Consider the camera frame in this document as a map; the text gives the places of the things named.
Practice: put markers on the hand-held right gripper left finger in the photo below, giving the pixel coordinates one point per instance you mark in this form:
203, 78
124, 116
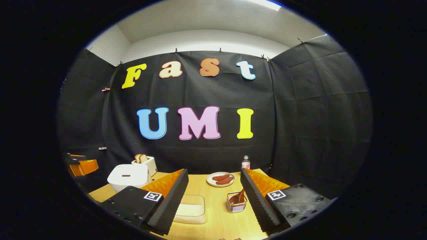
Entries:
170, 206

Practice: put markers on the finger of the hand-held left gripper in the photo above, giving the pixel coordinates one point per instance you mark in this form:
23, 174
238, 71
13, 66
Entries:
85, 167
75, 159

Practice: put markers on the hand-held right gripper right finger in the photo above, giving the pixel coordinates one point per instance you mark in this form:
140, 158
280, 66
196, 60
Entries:
257, 203

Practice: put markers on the brown wooden spoon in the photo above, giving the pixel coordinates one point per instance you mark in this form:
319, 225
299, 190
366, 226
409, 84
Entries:
235, 199

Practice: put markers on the white rice cooker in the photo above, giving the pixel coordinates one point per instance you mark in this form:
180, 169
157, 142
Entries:
123, 183

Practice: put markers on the clear square rice container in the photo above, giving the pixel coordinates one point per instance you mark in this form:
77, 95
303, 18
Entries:
196, 200

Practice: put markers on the red sausage piece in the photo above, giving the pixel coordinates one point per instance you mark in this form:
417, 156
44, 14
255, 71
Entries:
221, 177
225, 181

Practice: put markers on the small clear pink-label bottle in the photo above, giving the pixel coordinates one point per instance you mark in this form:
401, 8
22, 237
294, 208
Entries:
246, 164

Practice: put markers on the white toaster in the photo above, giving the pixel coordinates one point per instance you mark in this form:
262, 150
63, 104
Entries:
150, 166

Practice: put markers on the white round plate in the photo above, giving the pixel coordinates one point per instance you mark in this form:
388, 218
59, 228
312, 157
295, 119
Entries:
209, 181

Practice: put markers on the toast bread slice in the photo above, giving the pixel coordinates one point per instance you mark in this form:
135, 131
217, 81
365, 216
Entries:
137, 158
144, 158

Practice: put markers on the ceiling light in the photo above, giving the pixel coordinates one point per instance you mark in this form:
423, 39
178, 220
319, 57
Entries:
265, 4

